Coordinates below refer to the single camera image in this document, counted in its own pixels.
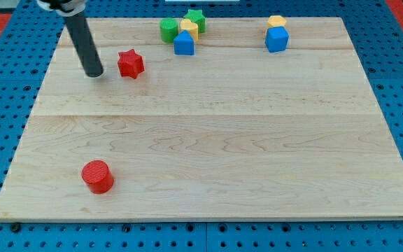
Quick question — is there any red cylinder block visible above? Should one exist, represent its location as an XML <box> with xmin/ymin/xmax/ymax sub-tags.
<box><xmin>81</xmin><ymin>160</ymin><xmax>115</xmax><ymax>194</ymax></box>

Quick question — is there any light wooden board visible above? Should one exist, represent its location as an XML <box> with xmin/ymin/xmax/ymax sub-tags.
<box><xmin>0</xmin><ymin>17</ymin><xmax>403</xmax><ymax>223</ymax></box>

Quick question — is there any blue pentagon house block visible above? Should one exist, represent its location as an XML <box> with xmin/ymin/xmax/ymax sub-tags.
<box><xmin>174</xmin><ymin>30</ymin><xmax>195</xmax><ymax>55</ymax></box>

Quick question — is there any yellow hexagon block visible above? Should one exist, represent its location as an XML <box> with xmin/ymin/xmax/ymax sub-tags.
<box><xmin>264</xmin><ymin>15</ymin><xmax>287</xmax><ymax>34</ymax></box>

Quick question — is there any green star block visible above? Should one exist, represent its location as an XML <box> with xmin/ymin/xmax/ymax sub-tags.
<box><xmin>183</xmin><ymin>9</ymin><xmax>206</xmax><ymax>33</ymax></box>

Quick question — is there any red star block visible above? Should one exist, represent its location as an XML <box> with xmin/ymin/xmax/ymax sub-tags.
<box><xmin>118</xmin><ymin>49</ymin><xmax>145</xmax><ymax>79</ymax></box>

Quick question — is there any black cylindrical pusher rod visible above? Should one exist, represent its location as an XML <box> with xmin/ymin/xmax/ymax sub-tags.
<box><xmin>64</xmin><ymin>12</ymin><xmax>104</xmax><ymax>78</ymax></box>

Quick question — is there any green cylinder block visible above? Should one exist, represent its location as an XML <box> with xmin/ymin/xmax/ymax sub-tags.
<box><xmin>160</xmin><ymin>17</ymin><xmax>178</xmax><ymax>43</ymax></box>

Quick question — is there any yellow heart block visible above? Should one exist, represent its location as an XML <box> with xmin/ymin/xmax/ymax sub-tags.
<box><xmin>180</xmin><ymin>18</ymin><xmax>199</xmax><ymax>42</ymax></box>

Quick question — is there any blue cube block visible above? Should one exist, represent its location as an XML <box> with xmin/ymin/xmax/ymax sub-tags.
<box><xmin>264</xmin><ymin>26</ymin><xmax>290</xmax><ymax>53</ymax></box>

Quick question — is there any white and black rod mount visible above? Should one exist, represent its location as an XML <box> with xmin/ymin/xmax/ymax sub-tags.
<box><xmin>36</xmin><ymin>0</ymin><xmax>87</xmax><ymax>17</ymax></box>

